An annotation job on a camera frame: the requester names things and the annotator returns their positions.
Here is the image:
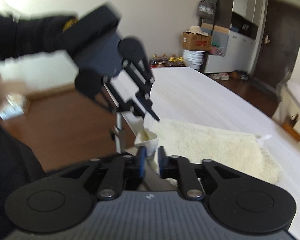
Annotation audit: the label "metal table leg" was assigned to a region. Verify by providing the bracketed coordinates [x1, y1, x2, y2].
[109, 112, 127, 153]

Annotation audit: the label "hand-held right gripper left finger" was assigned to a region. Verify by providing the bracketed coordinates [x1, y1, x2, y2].
[56, 146, 147, 201]

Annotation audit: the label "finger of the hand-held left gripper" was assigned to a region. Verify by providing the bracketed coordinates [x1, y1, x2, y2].
[99, 76, 142, 117]
[124, 59, 161, 123]

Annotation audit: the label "cardboard box with red print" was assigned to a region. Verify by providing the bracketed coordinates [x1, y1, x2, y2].
[182, 31, 212, 51]

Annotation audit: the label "grey chest with wooden edge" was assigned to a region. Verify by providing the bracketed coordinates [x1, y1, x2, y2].
[201, 22, 232, 74]

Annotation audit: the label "person's dark clothing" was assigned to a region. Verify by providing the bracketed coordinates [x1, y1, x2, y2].
[0, 97, 48, 240]

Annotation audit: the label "dark brown door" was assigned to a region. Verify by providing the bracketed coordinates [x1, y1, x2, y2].
[253, 0, 300, 88]

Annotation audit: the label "grey hanging bag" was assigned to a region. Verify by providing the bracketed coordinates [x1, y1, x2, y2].
[197, 0, 216, 19]

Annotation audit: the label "white and dark wall cabinet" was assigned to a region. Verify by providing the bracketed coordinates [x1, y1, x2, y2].
[203, 0, 266, 42]

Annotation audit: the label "stack of white buckets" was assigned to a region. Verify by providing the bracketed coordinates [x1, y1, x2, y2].
[183, 49, 205, 71]

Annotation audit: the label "group of cooking oil bottles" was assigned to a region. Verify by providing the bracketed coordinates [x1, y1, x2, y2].
[149, 53, 186, 68]

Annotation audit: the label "cream fluffy towel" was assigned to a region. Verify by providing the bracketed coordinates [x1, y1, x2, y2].
[134, 118, 283, 185]

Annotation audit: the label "person's left hand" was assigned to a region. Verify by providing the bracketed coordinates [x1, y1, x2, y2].
[36, 11, 80, 55]

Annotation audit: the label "pile of pink green cloth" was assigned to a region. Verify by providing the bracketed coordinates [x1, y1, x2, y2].
[209, 41, 225, 56]

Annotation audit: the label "straw hat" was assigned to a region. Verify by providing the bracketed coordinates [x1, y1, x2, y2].
[186, 26, 208, 37]

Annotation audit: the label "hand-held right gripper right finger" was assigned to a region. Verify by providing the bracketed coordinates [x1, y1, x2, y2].
[158, 147, 243, 201]

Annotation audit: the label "row of shoes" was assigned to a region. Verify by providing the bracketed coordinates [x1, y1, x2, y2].
[208, 69, 252, 81]

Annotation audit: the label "blurred pale packages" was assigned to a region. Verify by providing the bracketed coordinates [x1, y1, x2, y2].
[0, 92, 28, 121]

